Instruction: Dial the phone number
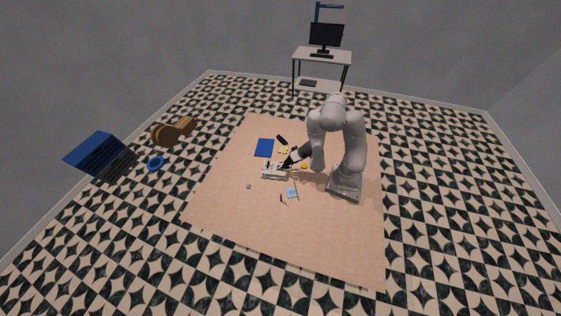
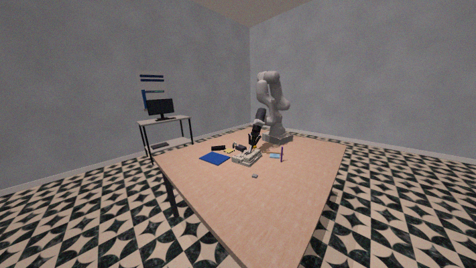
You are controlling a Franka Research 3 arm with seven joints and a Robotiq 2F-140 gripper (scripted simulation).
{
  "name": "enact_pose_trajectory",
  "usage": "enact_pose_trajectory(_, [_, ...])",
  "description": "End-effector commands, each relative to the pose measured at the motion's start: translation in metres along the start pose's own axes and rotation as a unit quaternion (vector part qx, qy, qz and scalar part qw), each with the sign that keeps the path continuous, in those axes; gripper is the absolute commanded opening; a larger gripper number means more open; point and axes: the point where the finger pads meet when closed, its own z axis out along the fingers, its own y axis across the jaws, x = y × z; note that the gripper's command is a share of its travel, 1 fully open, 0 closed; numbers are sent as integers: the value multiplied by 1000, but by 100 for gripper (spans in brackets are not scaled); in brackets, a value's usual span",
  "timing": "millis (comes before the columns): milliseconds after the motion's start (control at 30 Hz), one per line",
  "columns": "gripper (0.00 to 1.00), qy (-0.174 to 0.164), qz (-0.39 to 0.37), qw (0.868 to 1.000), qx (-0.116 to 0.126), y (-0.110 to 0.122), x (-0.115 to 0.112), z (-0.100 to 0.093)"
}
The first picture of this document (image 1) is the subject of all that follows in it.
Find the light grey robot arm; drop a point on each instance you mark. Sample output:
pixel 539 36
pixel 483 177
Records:
pixel 333 117

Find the beige desk phone body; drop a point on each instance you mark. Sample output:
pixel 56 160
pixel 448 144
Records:
pixel 272 165

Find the light blue sticky note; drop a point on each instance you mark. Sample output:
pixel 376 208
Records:
pixel 291 192

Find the beige telephone handset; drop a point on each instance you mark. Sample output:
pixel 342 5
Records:
pixel 281 174

